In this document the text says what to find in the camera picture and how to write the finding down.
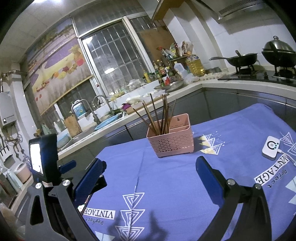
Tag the blue printed tablecloth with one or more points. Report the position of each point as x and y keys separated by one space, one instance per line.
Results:
x=151 y=198

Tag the pink perforated utensil basket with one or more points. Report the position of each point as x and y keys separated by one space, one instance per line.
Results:
x=179 y=140

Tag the white water heater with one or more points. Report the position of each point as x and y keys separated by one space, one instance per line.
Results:
x=7 y=110

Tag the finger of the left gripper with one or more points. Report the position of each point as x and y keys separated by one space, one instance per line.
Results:
x=67 y=167

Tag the large cooking oil bottle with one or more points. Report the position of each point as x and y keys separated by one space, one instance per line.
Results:
x=195 y=65

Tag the white plastic jug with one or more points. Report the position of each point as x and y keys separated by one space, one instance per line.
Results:
x=179 y=68

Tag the range hood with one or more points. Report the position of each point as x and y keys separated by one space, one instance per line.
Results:
x=222 y=11

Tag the dark wooden chopstick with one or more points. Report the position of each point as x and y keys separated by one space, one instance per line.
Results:
x=147 y=124

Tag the blue plastic basin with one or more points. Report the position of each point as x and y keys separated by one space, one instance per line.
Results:
x=108 y=121

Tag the white square device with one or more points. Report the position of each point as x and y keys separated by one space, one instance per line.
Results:
x=270 y=148

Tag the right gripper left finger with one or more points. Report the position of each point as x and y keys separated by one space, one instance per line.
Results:
x=53 y=211

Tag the black wok on stove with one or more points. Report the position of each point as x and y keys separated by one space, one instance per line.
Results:
x=238 y=60

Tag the fruit print window blind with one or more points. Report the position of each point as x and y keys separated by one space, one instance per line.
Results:
x=56 y=65

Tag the chrome kitchen faucet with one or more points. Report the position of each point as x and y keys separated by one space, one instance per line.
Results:
x=95 y=117

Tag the wooden cutting board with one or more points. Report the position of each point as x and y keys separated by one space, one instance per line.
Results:
x=72 y=125

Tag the blue detergent bottle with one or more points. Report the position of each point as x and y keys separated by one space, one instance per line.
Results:
x=78 y=108

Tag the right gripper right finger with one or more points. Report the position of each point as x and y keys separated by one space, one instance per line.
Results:
x=254 y=221

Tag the lidded black pot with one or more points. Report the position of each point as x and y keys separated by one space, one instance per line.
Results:
x=279 y=53

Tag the light wooden chopstick in basket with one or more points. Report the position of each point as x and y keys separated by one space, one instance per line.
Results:
x=150 y=119

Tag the metal bowl on counter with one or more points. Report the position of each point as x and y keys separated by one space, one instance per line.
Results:
x=171 y=87

